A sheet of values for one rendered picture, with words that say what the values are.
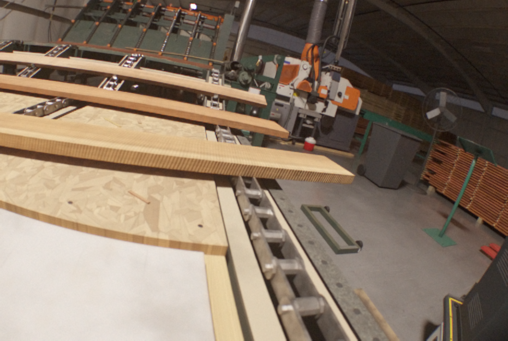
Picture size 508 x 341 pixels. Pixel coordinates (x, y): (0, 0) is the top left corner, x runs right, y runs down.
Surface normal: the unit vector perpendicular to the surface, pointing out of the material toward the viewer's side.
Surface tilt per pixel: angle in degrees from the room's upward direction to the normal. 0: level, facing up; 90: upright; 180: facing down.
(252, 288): 0
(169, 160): 90
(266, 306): 0
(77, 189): 0
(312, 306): 36
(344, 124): 90
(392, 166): 96
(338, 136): 90
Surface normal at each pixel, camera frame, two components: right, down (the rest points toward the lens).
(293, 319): -0.94, -0.17
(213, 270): 0.26, -0.93
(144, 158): 0.36, 0.34
